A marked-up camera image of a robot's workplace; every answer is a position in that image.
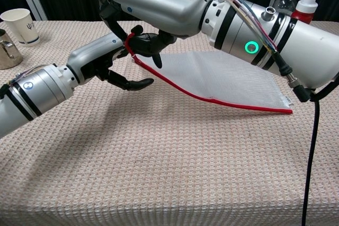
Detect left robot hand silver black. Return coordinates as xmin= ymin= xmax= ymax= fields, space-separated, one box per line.
xmin=66 ymin=24 xmax=163 ymax=91

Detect clear zipper pouch red zip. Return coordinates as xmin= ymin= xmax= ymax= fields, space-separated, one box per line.
xmin=124 ymin=32 xmax=294 ymax=115

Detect white paper cup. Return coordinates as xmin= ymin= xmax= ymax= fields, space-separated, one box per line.
xmin=0 ymin=8 xmax=41 ymax=48

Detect stainless steel pitcher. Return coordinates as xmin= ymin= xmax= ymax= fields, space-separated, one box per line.
xmin=0 ymin=29 xmax=24 ymax=70

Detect beige waffle tablecloth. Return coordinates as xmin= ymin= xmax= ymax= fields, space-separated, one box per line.
xmin=0 ymin=20 xmax=339 ymax=226

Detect red sauce bottle white cap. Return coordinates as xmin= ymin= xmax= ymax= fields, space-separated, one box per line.
xmin=291 ymin=0 xmax=318 ymax=25

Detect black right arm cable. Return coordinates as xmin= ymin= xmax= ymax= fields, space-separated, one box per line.
xmin=272 ymin=51 xmax=339 ymax=226

